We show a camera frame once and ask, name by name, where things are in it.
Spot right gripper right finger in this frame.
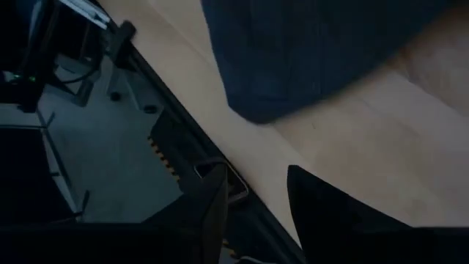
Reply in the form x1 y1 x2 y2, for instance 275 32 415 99
287 164 412 264

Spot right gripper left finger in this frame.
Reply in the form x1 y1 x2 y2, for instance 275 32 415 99
144 164 229 264

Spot dark grey cargo shorts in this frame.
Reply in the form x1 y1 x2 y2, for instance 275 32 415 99
199 0 457 125

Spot yellow black striped tape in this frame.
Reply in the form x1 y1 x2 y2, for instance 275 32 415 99
147 135 181 183

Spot black flat panel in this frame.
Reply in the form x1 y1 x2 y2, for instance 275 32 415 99
0 125 80 225

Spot black device green light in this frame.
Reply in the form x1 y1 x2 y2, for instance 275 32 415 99
0 54 48 113

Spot silver wire loop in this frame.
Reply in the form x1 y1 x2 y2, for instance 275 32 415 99
193 161 251 205

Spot black frame clamp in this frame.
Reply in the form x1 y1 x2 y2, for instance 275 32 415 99
108 20 137 73

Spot white frame bracket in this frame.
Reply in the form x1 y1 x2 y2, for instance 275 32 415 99
57 0 111 31

